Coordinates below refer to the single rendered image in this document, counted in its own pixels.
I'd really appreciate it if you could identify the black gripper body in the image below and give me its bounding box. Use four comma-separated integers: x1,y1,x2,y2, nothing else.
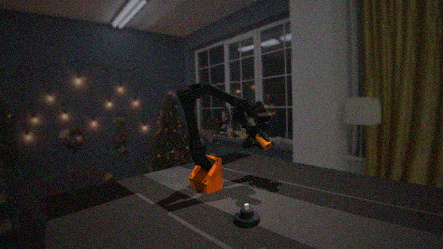
242,113,271,149

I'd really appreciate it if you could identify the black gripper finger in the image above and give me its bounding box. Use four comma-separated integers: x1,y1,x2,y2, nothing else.
248,138,263,149
255,123,270,142

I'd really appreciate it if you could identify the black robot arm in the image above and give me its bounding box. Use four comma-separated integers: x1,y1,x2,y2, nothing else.
177,81,266,172

